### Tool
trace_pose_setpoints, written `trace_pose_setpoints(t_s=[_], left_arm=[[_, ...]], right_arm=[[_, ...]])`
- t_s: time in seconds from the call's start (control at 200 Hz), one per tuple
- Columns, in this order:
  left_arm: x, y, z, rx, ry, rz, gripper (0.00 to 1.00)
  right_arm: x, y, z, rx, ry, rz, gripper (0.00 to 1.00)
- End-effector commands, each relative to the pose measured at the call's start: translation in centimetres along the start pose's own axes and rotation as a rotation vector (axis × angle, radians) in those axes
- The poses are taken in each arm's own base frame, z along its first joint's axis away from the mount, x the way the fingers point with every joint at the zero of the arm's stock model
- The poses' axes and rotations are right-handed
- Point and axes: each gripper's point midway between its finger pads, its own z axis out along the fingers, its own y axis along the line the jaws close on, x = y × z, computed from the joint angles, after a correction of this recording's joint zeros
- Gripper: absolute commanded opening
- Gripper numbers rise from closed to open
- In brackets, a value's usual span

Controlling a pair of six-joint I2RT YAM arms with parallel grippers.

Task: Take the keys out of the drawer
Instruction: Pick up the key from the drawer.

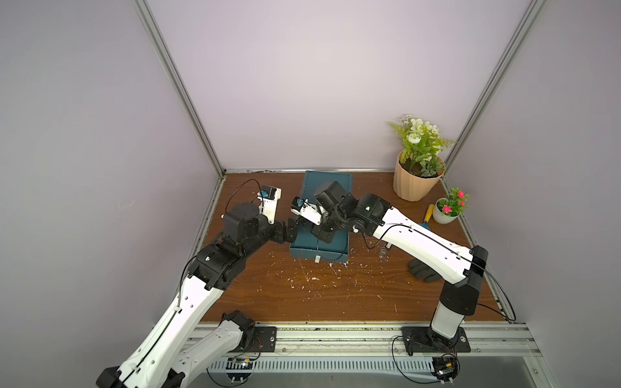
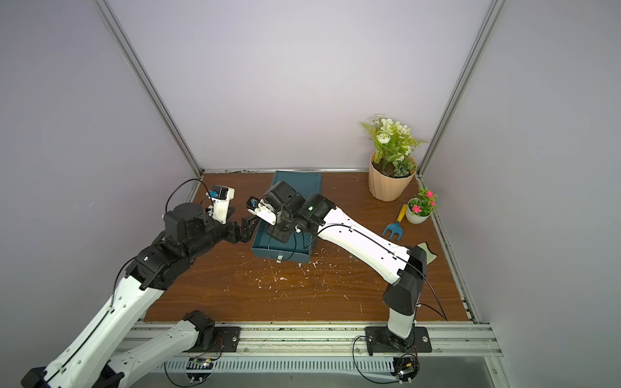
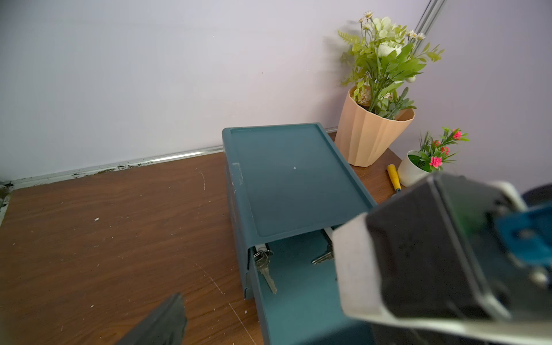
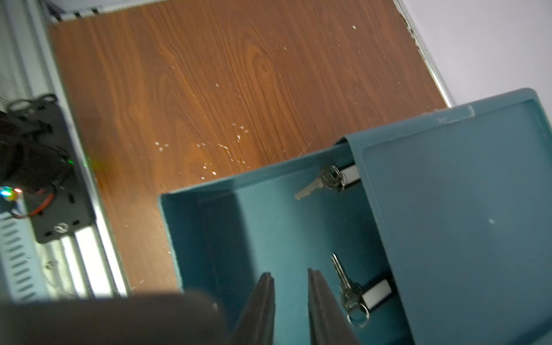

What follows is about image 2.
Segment teal drawer cabinet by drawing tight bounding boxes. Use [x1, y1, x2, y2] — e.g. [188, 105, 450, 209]
[269, 171, 323, 216]

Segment teal drawer tray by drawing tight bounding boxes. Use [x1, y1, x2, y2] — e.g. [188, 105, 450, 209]
[251, 219, 317, 264]

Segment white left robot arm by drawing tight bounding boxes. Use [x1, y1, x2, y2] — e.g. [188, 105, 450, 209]
[20, 200, 259, 387]

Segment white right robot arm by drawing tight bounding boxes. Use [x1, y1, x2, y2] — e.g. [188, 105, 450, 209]
[247, 181, 427, 340]

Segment beige ribbed flower pot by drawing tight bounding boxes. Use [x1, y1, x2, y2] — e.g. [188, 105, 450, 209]
[369, 153, 417, 202]

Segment green plant white flowers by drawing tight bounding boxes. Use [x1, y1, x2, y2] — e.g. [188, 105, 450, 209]
[361, 115, 425, 179]

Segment small white pot pink flowers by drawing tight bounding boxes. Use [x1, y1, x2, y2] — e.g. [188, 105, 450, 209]
[406, 188, 437, 225]

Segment left small circuit board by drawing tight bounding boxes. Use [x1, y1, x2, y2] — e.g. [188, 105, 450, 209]
[185, 357, 215, 385]

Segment small circuit board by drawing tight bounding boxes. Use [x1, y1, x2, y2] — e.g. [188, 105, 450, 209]
[185, 357, 215, 385]
[392, 353, 420, 384]

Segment black green work glove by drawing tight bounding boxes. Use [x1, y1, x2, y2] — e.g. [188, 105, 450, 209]
[417, 242, 438, 264]

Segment right small circuit board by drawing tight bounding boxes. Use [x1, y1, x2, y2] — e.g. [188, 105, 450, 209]
[392, 353, 420, 384]

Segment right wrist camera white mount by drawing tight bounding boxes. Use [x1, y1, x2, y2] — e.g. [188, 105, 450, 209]
[246, 197, 278, 226]

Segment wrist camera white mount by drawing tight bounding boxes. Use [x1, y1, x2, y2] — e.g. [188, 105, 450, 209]
[209, 185, 235, 224]
[246, 197, 278, 226]

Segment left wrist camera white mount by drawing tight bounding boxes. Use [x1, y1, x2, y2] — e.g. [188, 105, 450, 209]
[209, 185, 235, 224]

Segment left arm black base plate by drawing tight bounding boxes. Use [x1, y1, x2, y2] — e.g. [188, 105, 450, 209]
[187, 326, 241, 354]

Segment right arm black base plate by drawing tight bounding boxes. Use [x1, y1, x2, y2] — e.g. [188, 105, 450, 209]
[364, 326, 433, 356]

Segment aluminium corner post left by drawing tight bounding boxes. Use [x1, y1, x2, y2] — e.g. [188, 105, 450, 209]
[93, 0, 204, 177]

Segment aluminium corner post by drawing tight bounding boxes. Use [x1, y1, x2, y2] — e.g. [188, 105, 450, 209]
[93, 0, 204, 177]
[417, 0, 506, 180]

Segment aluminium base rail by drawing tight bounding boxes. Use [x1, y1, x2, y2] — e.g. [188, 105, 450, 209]
[215, 321, 502, 357]

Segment aluminium corner post right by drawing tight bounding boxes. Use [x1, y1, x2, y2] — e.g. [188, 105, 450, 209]
[417, 0, 506, 180]

